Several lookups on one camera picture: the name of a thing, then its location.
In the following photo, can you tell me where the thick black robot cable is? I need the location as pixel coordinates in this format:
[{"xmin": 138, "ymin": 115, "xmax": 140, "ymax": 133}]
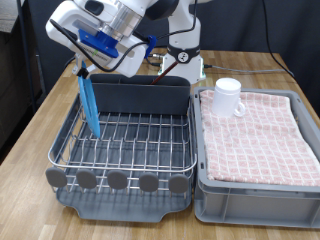
[{"xmin": 63, "ymin": 49, "xmax": 166, "ymax": 70}]

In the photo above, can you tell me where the blue cable clip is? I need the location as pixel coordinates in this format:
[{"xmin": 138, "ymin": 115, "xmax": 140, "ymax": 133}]
[{"xmin": 144, "ymin": 34, "xmax": 158, "ymax": 60}]

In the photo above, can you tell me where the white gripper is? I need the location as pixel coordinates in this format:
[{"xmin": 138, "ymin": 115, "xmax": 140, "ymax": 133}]
[{"xmin": 45, "ymin": 0, "xmax": 149, "ymax": 80}]

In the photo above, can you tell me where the blue plastic plate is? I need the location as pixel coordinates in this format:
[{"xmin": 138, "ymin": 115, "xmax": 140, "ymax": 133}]
[{"xmin": 77, "ymin": 60, "xmax": 102, "ymax": 139}]

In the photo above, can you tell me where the white ceramic mug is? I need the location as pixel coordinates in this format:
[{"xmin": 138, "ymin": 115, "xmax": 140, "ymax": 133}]
[{"xmin": 211, "ymin": 77, "xmax": 247, "ymax": 118}]

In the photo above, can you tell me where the black backdrop curtain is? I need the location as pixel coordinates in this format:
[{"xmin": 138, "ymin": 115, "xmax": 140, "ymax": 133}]
[{"xmin": 24, "ymin": 0, "xmax": 320, "ymax": 116}]

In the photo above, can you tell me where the dark wooden cabinet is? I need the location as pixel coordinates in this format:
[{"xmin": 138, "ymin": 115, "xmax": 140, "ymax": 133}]
[{"xmin": 0, "ymin": 0, "xmax": 46, "ymax": 158}]

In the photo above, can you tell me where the thin grey cable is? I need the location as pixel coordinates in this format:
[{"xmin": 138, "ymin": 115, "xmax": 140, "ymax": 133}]
[{"xmin": 203, "ymin": 64, "xmax": 289, "ymax": 74}]

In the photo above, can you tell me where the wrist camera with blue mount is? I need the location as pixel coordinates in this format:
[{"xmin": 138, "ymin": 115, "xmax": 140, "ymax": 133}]
[{"xmin": 78, "ymin": 28, "xmax": 120, "ymax": 64}]

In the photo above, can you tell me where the dark grey utensil caddy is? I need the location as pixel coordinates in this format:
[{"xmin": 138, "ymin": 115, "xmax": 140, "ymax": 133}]
[{"xmin": 89, "ymin": 73, "xmax": 192, "ymax": 116}]

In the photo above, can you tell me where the grey plastic crate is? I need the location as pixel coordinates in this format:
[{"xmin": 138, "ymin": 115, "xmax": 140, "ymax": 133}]
[{"xmin": 192, "ymin": 86, "xmax": 320, "ymax": 229}]

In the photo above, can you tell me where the black metal pole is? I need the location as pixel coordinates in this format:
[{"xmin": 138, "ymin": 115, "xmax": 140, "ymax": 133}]
[{"xmin": 16, "ymin": 0, "xmax": 38, "ymax": 114}]

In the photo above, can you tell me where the grey dish drying rack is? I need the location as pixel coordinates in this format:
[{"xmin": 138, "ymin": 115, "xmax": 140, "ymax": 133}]
[{"xmin": 49, "ymin": 89, "xmax": 194, "ymax": 224}]

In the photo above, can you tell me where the thin black hanging cable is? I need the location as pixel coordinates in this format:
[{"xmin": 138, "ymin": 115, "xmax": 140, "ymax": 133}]
[{"xmin": 261, "ymin": 0, "xmax": 296, "ymax": 79}]

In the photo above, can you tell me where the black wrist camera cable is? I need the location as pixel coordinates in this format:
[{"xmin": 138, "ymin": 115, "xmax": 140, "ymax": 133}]
[{"xmin": 49, "ymin": 0, "xmax": 198, "ymax": 74}]

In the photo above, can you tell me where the pink checkered dish towel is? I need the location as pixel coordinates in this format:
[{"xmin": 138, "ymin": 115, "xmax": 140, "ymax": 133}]
[{"xmin": 199, "ymin": 89, "xmax": 320, "ymax": 188}]

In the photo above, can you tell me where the metal wire dish rack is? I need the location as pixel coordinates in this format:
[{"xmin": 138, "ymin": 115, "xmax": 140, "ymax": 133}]
[{"xmin": 47, "ymin": 89, "xmax": 198, "ymax": 198}]

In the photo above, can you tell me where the brown wooden spoon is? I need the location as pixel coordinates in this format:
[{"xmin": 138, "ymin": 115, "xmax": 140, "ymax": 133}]
[{"xmin": 149, "ymin": 63, "xmax": 178, "ymax": 86}]

